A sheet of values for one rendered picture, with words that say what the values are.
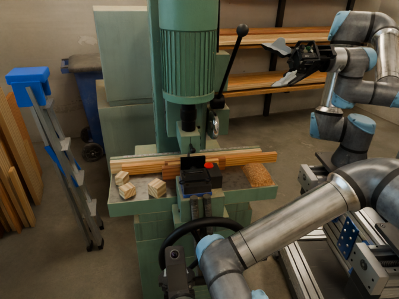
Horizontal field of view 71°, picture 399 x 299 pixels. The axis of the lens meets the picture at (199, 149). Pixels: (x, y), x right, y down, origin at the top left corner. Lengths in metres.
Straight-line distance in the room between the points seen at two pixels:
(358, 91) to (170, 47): 0.61
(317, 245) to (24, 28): 3.00
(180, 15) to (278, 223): 0.59
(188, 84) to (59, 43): 2.43
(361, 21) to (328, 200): 0.87
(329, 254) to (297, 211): 1.26
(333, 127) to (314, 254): 0.80
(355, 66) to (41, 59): 2.82
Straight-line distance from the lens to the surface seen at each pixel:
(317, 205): 0.64
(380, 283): 1.11
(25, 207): 2.31
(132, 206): 0.99
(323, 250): 1.89
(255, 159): 1.16
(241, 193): 1.03
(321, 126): 1.35
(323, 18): 4.19
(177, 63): 0.87
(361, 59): 1.03
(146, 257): 1.17
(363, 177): 0.66
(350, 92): 1.05
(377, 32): 1.34
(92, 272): 1.99
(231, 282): 0.58
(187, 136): 0.99
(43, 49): 3.24
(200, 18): 0.85
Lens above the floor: 1.52
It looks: 30 degrees down
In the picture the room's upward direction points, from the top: 1 degrees clockwise
